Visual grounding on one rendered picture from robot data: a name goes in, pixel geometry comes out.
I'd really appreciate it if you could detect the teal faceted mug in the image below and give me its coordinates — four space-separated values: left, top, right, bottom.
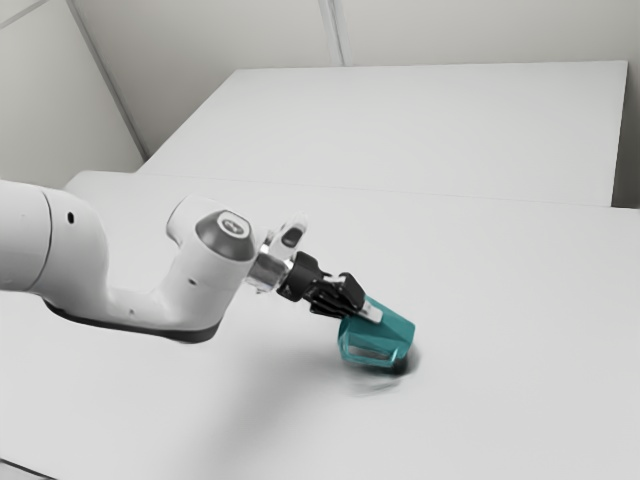
337 294 417 370

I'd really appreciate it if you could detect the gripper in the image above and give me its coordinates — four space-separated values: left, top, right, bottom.
276 251 385 323

